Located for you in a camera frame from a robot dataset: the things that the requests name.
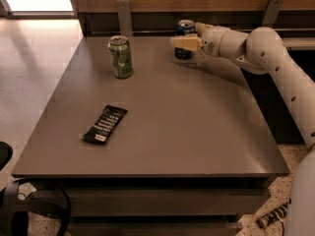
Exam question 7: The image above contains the white power strip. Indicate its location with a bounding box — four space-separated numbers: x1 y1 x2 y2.
256 201 291 229

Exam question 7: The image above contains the left metal bracket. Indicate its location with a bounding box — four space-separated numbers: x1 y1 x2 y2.
116 0 134 36

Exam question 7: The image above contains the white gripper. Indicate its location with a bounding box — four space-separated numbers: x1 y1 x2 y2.
170 23 229 57

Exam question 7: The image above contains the black snack bar wrapper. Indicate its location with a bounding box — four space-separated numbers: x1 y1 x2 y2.
83 105 128 144

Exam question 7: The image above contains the right metal bracket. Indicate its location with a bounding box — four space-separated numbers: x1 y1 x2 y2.
262 0 284 28

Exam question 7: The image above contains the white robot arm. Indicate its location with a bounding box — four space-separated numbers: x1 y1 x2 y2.
170 23 315 236

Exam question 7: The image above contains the black chair base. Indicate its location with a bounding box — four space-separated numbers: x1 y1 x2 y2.
0 141 73 236

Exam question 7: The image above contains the blue pepsi can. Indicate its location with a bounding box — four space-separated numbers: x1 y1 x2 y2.
174 20 195 60

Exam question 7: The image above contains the green soda can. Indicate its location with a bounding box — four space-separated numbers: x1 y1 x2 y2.
108 35 133 79

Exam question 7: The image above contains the lower grey table drawer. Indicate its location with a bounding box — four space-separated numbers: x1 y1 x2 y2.
68 222 242 236

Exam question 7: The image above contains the upper grey table drawer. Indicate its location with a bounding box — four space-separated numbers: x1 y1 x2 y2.
66 189 270 216

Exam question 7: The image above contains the metal bracket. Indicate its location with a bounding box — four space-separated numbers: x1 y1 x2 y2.
262 0 284 28
116 0 134 36

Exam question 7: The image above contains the grey table drawer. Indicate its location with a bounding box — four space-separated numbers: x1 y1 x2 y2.
68 222 242 236
66 189 270 216

